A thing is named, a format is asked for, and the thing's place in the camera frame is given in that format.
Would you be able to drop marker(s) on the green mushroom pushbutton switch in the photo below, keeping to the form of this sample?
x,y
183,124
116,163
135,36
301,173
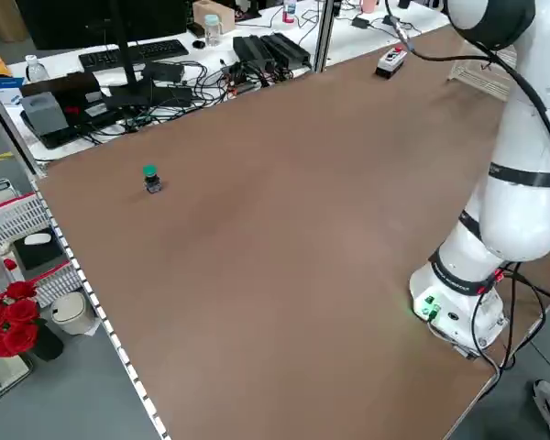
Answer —
x,y
151,172

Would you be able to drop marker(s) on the red and white bottle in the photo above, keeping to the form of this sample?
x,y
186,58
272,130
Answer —
x,y
289,14

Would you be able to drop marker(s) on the glass jar with blue lid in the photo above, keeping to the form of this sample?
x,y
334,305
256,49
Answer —
x,y
212,32

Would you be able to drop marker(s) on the light wooden box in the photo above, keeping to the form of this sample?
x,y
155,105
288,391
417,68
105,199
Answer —
x,y
220,14

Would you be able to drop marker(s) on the black flat box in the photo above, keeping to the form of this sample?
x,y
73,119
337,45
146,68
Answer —
x,y
39,256

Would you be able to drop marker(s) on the black monitor stand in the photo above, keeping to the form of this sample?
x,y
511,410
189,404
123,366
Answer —
x,y
133,94

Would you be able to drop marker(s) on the black keyboard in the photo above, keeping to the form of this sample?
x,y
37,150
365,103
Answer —
x,y
133,52

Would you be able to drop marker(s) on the black vase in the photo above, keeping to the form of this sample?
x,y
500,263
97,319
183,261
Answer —
x,y
48,346

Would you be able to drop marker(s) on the blue and white carton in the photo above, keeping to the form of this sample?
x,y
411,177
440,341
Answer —
x,y
9,91

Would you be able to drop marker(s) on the small white lidded bin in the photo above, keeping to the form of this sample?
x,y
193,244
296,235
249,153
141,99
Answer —
x,y
71,314

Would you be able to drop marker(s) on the black monitor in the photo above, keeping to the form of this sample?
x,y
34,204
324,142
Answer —
x,y
73,23

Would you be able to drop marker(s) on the black power adapter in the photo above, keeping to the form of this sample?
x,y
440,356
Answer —
x,y
362,22
392,21

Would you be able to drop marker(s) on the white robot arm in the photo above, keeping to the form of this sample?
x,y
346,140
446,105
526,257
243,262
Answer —
x,y
522,206

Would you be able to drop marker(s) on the white computer mouse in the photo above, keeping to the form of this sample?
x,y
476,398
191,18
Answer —
x,y
37,238

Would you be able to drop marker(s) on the brown cardboard roll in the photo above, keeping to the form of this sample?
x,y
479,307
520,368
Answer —
x,y
7,20

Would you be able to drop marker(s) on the grey tissue box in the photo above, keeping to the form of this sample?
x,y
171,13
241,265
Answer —
x,y
43,114

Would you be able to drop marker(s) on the clear plastic water bottle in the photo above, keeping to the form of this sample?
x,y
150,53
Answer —
x,y
37,71

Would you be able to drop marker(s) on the pink cup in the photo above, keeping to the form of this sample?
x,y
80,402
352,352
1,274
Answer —
x,y
369,5

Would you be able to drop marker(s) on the white push-button control box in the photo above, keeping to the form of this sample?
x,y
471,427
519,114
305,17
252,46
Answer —
x,y
392,62

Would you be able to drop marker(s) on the white plastic basket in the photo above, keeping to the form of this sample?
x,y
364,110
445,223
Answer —
x,y
9,222

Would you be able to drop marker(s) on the black desk tray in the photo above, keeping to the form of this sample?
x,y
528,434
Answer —
x,y
73,130

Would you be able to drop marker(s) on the red rose bouquet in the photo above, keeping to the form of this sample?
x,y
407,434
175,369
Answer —
x,y
14,321

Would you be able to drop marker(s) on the aluminium frame post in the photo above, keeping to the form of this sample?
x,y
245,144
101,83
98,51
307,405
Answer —
x,y
324,41
14,133

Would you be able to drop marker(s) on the black power brick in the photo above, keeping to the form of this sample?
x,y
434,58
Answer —
x,y
252,50
289,48

